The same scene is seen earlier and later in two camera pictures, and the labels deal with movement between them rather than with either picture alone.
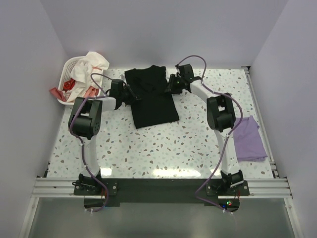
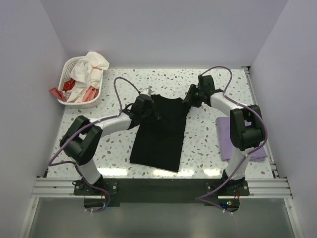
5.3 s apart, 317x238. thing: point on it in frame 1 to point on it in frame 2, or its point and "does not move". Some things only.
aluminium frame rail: [259, 188] does not move
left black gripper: [133, 97] to [154, 115]
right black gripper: [171, 87] to [189, 98]
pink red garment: [92, 91] does not move
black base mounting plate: [99, 194] does not move
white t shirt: [84, 76] does not move
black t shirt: [157, 107] to [157, 143]
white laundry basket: [68, 64] does not move
